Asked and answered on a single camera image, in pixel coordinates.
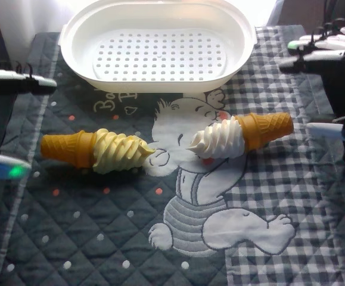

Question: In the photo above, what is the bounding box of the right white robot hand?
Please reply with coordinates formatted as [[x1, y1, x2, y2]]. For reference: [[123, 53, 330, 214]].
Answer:
[[278, 17, 345, 186]]

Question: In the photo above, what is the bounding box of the white swirl ice cream cone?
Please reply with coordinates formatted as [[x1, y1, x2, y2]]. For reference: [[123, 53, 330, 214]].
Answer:
[[185, 112, 294, 160]]

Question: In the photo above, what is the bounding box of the yellow swirl ice cream cone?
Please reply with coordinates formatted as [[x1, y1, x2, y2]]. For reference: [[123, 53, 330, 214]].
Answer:
[[40, 128, 157, 176]]

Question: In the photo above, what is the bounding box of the grey quilt with printed bear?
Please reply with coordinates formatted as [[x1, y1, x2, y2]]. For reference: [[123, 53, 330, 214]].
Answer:
[[0, 25, 345, 286]]

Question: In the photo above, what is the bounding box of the white perforated plastic basket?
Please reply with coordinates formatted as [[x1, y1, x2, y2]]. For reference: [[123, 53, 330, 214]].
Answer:
[[58, 0, 256, 94]]

